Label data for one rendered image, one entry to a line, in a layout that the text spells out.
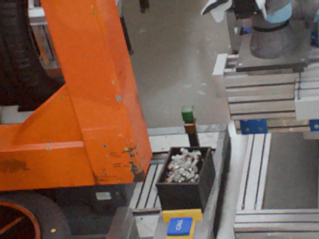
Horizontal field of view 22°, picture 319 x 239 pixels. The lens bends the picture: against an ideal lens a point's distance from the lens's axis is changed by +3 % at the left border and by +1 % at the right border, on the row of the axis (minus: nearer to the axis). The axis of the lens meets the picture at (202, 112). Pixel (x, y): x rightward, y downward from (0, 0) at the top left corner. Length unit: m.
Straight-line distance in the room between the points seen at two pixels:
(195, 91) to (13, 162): 1.58
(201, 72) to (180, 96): 0.24
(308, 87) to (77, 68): 0.70
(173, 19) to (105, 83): 2.45
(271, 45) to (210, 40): 2.02
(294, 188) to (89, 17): 1.07
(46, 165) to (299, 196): 0.90
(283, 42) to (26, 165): 0.90
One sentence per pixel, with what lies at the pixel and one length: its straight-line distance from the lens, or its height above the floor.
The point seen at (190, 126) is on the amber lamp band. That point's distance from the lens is 2.71.
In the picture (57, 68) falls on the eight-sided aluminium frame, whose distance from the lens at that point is 2.89.
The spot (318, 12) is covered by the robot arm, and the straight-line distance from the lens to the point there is 2.46.
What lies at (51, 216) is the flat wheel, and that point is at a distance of 2.65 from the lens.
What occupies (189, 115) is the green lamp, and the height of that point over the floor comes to 0.64.
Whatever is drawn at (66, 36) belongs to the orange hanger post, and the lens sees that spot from 2.40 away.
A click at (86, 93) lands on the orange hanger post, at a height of 0.87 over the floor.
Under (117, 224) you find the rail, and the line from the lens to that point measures 2.72.
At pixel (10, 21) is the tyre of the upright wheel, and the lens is 2.81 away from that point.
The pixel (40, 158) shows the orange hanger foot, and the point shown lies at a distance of 2.67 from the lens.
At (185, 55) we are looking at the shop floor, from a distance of 4.45.
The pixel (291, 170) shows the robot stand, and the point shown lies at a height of 0.21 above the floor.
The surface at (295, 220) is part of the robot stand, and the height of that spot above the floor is 0.23.
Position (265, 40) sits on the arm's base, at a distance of 2.55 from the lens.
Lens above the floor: 2.05
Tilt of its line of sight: 32 degrees down
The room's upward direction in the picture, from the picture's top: 11 degrees counter-clockwise
